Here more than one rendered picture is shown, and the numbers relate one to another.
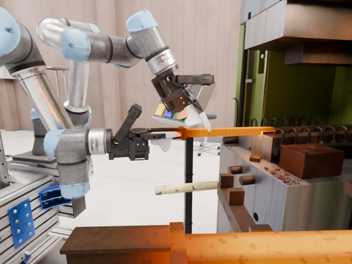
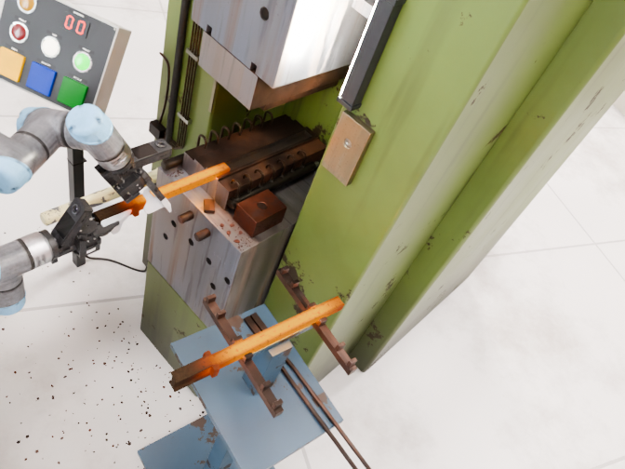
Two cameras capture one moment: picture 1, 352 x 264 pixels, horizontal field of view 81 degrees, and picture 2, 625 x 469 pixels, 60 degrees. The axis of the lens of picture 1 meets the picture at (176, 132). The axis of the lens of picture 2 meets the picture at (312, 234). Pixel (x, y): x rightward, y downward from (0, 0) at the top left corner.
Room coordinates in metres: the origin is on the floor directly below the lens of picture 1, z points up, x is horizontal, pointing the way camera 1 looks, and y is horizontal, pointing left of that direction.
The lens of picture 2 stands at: (-0.27, 0.39, 2.04)
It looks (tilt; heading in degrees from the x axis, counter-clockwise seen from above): 45 degrees down; 308
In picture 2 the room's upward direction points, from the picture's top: 24 degrees clockwise
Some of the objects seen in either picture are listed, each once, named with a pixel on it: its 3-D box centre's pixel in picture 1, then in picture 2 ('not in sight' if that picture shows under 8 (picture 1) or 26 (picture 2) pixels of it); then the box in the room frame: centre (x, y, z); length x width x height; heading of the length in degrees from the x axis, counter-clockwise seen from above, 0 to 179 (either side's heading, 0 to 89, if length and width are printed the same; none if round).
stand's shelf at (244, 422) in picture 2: not in sight; (256, 382); (0.15, -0.19, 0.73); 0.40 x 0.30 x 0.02; 2
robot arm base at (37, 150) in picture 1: (48, 142); not in sight; (1.00, 0.64, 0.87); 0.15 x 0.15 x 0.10
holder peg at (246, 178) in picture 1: (246, 180); (202, 234); (0.56, -0.21, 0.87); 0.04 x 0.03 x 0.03; 102
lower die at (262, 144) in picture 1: (305, 138); (258, 155); (0.73, -0.47, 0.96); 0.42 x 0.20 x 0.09; 102
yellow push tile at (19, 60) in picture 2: (161, 110); (10, 64); (1.22, 0.09, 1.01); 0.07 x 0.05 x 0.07; 37
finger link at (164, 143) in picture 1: (165, 142); (116, 224); (0.58, 0.03, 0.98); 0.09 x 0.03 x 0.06; 99
